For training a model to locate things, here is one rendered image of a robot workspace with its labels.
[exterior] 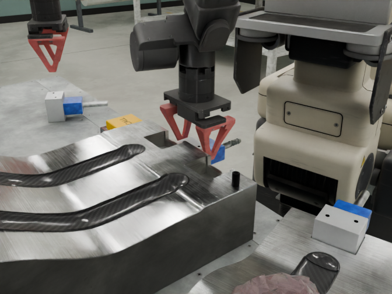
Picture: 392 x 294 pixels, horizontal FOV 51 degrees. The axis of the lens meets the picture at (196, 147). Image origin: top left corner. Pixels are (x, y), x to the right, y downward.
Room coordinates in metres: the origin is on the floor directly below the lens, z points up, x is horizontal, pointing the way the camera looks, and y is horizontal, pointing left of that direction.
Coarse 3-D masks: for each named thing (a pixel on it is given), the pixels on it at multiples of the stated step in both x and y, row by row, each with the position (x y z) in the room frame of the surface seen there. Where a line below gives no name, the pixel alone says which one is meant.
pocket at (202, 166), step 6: (210, 156) 0.52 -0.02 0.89; (192, 162) 0.50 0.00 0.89; (198, 162) 0.51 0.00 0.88; (204, 162) 0.52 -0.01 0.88; (210, 162) 0.52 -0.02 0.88; (192, 168) 0.50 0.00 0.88; (198, 168) 0.51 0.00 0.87; (204, 168) 0.52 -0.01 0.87; (210, 168) 0.51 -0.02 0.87; (216, 168) 0.51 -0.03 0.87; (204, 174) 0.51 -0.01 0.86; (210, 174) 0.51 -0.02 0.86; (216, 174) 0.50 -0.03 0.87
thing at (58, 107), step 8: (48, 96) 0.86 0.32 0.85; (56, 96) 0.86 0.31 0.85; (64, 96) 0.89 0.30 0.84; (80, 96) 0.90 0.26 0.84; (48, 104) 0.84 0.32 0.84; (56, 104) 0.85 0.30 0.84; (64, 104) 0.85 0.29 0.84; (72, 104) 0.86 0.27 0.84; (80, 104) 0.86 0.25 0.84; (88, 104) 0.88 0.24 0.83; (96, 104) 0.88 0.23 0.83; (104, 104) 0.88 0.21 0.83; (48, 112) 0.84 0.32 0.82; (56, 112) 0.85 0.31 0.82; (64, 112) 0.85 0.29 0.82; (72, 112) 0.86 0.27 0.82; (80, 112) 0.86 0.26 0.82; (48, 120) 0.84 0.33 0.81; (56, 120) 0.85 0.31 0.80; (64, 120) 0.85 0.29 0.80
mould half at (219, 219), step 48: (96, 144) 0.56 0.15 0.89; (144, 144) 0.56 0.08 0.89; (0, 192) 0.39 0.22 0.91; (48, 192) 0.43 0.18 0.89; (96, 192) 0.43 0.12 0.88; (192, 192) 0.42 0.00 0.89; (240, 192) 0.43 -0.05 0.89; (0, 240) 0.29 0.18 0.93; (48, 240) 0.32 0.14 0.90; (96, 240) 0.34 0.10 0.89; (144, 240) 0.34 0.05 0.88; (192, 240) 0.38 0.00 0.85; (240, 240) 0.43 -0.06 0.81; (0, 288) 0.26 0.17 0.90; (48, 288) 0.28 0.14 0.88; (96, 288) 0.31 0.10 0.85; (144, 288) 0.34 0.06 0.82
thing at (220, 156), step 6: (186, 138) 0.65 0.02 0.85; (192, 138) 0.65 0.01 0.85; (210, 138) 0.68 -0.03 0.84; (192, 144) 0.63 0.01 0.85; (198, 144) 0.63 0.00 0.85; (210, 144) 0.65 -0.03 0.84; (222, 144) 0.67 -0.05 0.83; (228, 144) 0.67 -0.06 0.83; (234, 144) 0.68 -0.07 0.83; (222, 150) 0.64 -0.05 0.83; (216, 156) 0.63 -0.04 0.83; (222, 156) 0.64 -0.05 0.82; (216, 162) 0.64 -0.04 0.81
